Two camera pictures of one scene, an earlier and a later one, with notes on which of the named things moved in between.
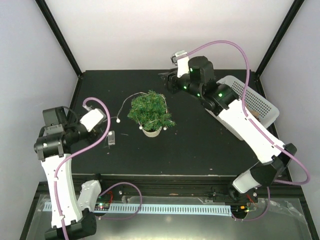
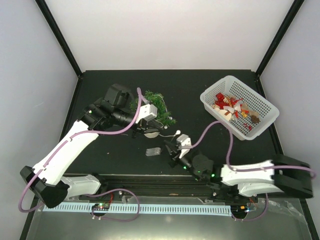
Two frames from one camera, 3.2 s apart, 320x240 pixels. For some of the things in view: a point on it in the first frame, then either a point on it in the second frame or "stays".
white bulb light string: (111, 134) -> (178, 132)
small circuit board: (102, 206) stays
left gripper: (95, 130) -> (144, 126)
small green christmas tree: (150, 111) stays
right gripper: (171, 86) -> (175, 152)
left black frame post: (55, 28) stays
